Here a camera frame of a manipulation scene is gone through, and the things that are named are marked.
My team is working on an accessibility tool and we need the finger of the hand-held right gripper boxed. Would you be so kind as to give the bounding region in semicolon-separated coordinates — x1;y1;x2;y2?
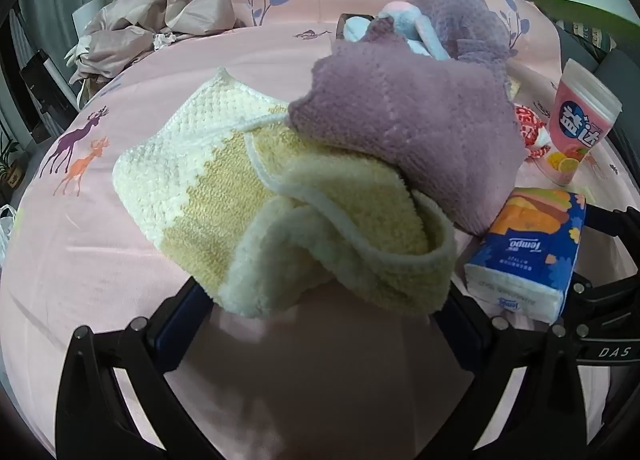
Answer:
565;272;640;321
584;204;640;253

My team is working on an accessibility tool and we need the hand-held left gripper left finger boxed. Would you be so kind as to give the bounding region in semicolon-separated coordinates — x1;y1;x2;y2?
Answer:
55;277;223;460

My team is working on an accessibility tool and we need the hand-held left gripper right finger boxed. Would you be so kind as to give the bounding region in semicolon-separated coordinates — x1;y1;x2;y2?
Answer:
434;286;621;460

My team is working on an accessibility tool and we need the blue tissue pack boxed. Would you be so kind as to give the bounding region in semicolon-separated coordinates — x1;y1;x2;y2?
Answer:
462;187;587;325

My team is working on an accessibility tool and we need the yellow and white fluffy towel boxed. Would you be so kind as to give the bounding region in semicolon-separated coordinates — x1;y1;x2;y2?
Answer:
112;67;456;318

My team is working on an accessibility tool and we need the purple fluffy towel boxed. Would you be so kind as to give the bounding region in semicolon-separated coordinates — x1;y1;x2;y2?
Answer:
287;37;528;236

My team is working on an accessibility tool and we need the lilac waffle towel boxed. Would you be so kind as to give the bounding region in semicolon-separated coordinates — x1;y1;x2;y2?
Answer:
402;0;523;63

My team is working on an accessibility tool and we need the light blue plush toy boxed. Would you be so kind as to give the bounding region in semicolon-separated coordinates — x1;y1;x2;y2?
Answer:
342;0;451;61

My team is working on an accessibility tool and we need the pink gum container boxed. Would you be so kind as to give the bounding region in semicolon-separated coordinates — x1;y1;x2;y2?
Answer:
545;58;623;187

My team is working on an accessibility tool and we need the red patterned wrapper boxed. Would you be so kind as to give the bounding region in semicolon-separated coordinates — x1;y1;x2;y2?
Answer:
514;102;553;161

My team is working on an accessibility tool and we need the grey sofa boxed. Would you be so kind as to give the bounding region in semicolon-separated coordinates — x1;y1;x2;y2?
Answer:
555;15;640;141

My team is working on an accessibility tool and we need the striped pillow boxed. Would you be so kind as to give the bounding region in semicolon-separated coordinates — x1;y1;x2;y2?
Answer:
570;22;618;52

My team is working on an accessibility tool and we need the white plastic bag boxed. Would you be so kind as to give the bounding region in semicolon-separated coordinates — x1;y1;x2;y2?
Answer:
0;205;21;251

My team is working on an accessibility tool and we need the potted plant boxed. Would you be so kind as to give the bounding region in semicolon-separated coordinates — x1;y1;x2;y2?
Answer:
0;132;23;188

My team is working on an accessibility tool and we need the black equipment stand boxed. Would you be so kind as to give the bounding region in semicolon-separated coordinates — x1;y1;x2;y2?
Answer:
20;50;81;141

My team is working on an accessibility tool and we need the crumpled beige cloth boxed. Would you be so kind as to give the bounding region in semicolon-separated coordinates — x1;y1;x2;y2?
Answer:
67;0;241;86

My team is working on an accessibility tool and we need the white plastic object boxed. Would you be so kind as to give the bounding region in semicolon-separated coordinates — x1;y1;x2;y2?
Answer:
72;0;106;36

